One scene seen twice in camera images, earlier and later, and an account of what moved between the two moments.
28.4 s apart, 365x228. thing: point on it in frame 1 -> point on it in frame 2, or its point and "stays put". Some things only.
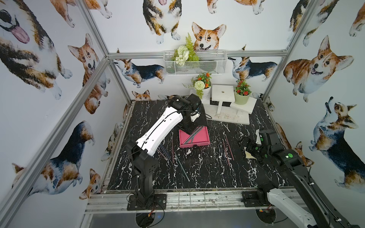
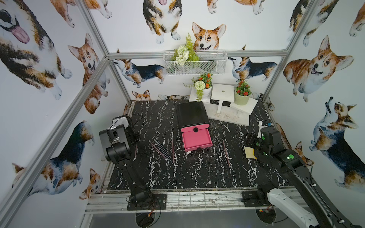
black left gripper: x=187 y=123 -> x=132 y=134
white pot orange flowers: x=202 y=84 stays put
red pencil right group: x=226 y=152 stays put
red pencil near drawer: x=173 y=158 stays put
